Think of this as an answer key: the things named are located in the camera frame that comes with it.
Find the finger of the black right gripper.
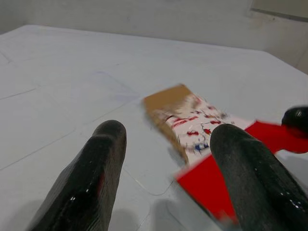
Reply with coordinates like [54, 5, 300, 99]
[281, 104, 308, 139]

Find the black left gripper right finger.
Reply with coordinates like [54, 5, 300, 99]
[210, 123, 308, 231]

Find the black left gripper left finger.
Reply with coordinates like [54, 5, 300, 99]
[26, 120, 128, 231]

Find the red white carton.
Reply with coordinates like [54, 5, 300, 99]
[142, 83, 308, 226]

